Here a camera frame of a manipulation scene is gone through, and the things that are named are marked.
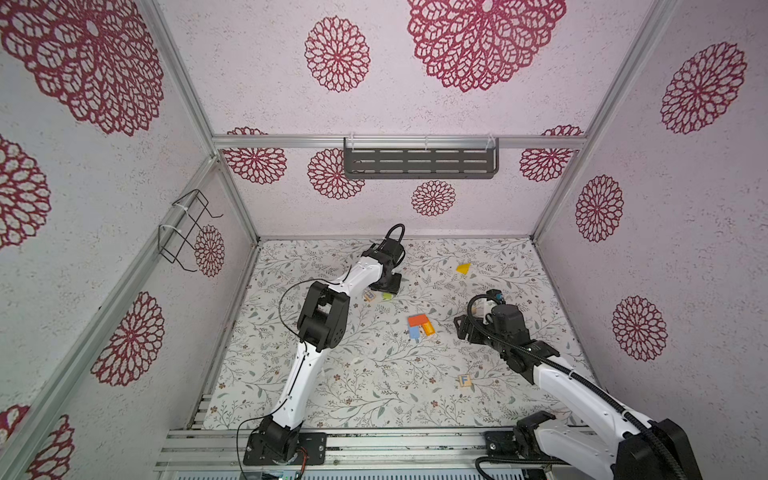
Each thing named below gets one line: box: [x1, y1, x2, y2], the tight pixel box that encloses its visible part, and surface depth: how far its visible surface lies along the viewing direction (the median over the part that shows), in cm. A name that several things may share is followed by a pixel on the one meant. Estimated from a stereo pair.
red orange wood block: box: [408, 314, 429, 327], surface depth 99 cm
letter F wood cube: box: [458, 374, 472, 387], surface depth 85 cm
